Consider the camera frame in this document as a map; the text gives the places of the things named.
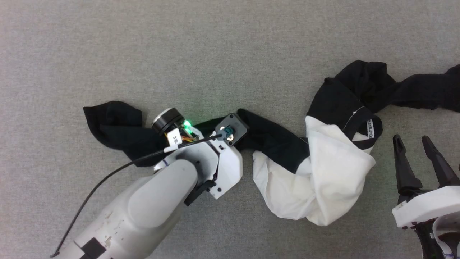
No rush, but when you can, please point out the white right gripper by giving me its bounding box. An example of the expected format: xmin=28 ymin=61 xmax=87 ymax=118
xmin=392 ymin=134 xmax=460 ymax=229

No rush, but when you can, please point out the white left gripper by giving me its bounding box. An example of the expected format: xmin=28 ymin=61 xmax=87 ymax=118
xmin=151 ymin=108 xmax=244 ymax=200

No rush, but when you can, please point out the black and white shirt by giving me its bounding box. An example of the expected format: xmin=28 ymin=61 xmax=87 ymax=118
xmin=83 ymin=60 xmax=460 ymax=226

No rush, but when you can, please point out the grey fabric sofa cushion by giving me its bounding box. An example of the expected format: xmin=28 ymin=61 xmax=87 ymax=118
xmin=0 ymin=0 xmax=460 ymax=259

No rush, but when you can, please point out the black left cable teal plug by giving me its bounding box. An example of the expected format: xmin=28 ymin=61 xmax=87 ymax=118
xmin=50 ymin=127 xmax=234 ymax=258

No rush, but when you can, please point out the white cable label tag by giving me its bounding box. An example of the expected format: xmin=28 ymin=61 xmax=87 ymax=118
xmin=164 ymin=129 xmax=184 ymax=153

